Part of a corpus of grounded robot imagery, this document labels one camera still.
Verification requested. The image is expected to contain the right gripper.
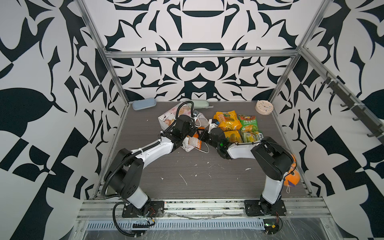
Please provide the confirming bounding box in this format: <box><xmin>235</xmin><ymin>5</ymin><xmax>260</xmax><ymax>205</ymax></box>
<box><xmin>196</xmin><ymin>129</ymin><xmax>221</xmax><ymax>152</ymax></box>

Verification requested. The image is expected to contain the small yellow snack packet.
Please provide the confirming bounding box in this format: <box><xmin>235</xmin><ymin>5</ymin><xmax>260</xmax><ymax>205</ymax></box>
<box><xmin>224</xmin><ymin>131</ymin><xmax>243</xmax><ymax>143</ymax></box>

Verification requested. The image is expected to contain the cartoon animal paper bag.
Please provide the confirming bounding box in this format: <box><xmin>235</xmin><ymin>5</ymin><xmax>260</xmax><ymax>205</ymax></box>
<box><xmin>158</xmin><ymin>100</ymin><xmax>209</xmax><ymax>152</ymax></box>

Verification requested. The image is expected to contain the green yellow candy packet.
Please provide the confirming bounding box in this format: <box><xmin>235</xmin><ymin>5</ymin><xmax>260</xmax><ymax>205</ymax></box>
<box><xmin>241</xmin><ymin>131</ymin><xmax>264</xmax><ymax>143</ymax></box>

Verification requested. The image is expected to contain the green snack packet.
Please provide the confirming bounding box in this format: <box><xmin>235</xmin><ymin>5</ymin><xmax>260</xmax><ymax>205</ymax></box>
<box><xmin>239</xmin><ymin>115</ymin><xmax>259</xmax><ymax>133</ymax></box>

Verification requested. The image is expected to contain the orange snack packet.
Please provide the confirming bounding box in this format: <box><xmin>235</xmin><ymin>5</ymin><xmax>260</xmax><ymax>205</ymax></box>
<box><xmin>189</xmin><ymin>133</ymin><xmax>202</xmax><ymax>150</ymax></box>

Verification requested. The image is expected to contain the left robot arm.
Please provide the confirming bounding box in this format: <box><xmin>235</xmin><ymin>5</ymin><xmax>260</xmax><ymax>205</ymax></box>
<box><xmin>101</xmin><ymin>101</ymin><xmax>197</xmax><ymax>215</ymax></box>

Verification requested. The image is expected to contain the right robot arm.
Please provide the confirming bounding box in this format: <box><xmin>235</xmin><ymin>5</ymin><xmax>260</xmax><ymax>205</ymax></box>
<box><xmin>198</xmin><ymin>128</ymin><xmax>296</xmax><ymax>217</ymax></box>

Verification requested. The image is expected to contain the round beige clock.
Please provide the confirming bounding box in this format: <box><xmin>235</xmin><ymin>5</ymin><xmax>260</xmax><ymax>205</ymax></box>
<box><xmin>255</xmin><ymin>100</ymin><xmax>274</xmax><ymax>116</ymax></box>

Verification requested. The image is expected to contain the orange fish toy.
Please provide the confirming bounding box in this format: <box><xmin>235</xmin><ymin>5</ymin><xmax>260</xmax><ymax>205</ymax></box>
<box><xmin>284</xmin><ymin>155</ymin><xmax>301</xmax><ymax>194</ymax></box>

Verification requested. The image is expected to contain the small circuit board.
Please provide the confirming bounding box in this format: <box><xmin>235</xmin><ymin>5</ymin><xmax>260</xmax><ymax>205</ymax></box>
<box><xmin>263</xmin><ymin>219</ymin><xmax>281</xmax><ymax>235</ymax></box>

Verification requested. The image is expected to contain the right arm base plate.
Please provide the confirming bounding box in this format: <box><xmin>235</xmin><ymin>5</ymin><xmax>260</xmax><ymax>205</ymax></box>
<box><xmin>244</xmin><ymin>198</ymin><xmax>287</xmax><ymax>217</ymax></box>

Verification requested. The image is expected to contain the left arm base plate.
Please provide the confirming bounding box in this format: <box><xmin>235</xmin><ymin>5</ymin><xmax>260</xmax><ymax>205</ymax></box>
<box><xmin>122</xmin><ymin>200</ymin><xmax>165</xmax><ymax>218</ymax></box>

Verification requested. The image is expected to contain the white cable duct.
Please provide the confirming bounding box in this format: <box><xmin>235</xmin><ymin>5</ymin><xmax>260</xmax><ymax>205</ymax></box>
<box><xmin>85</xmin><ymin>218</ymin><xmax>266</xmax><ymax>231</ymax></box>

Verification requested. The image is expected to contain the black hook rail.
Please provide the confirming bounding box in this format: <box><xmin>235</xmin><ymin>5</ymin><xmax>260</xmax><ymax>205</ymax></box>
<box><xmin>322</xmin><ymin>71</ymin><xmax>384</xmax><ymax>145</ymax></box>

